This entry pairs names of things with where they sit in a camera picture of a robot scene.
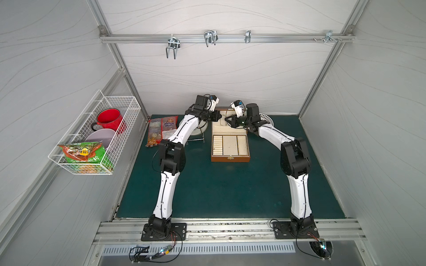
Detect green snack bag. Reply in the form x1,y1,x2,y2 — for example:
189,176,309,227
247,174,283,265
58,141,114,175

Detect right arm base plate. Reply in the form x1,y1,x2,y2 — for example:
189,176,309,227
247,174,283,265
269,219,320,239

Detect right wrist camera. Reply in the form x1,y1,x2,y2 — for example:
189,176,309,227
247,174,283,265
231,100,245,117

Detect right black cable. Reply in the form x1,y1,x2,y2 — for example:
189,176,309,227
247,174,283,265
294,232,333,260

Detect white patterned rim bowl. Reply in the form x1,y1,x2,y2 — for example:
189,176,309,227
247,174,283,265
260,113,275,127

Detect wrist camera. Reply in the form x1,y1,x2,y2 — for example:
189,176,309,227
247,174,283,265
207,95,220,112
231,100,245,117

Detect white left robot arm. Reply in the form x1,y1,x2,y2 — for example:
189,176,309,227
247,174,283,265
146,94,221,239

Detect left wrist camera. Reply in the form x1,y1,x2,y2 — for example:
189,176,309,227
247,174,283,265
207,95,220,112

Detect metal loop hook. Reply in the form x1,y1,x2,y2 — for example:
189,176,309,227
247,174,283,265
204,30,219,47

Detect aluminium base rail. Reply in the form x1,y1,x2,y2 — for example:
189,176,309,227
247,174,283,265
93,218,367,244

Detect red candy bag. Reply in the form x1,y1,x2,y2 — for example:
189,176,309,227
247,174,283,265
146,116,178,147

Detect metal bracket hook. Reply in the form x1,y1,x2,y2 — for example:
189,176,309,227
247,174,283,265
312,31,343,44

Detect white wire wall basket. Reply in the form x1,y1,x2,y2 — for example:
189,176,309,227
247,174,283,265
48,91,140,175

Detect grey plate in basket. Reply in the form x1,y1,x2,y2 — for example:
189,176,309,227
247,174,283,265
85,129,115,149

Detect chrome wire plate stand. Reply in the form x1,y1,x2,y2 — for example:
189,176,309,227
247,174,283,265
185,131,205,145

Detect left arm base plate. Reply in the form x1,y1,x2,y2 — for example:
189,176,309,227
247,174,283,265
140,223,187,242

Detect red enamel mug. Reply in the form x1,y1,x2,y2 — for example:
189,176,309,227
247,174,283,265
91,108,127,134

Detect left cable bundle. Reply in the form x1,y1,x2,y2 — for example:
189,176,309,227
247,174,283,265
128,232,184,266

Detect speckled cream plate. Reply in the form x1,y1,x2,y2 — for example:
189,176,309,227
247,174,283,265
176,115,207,136

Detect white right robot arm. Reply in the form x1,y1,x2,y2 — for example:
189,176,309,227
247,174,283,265
225,100,319,238

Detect double metal hook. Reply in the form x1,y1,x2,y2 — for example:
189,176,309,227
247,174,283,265
165,37,180,59

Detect brown jewelry box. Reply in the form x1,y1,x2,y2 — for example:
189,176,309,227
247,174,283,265
211,107,251,162

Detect small metal hook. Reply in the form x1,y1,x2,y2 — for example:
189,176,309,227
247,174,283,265
245,30,251,44

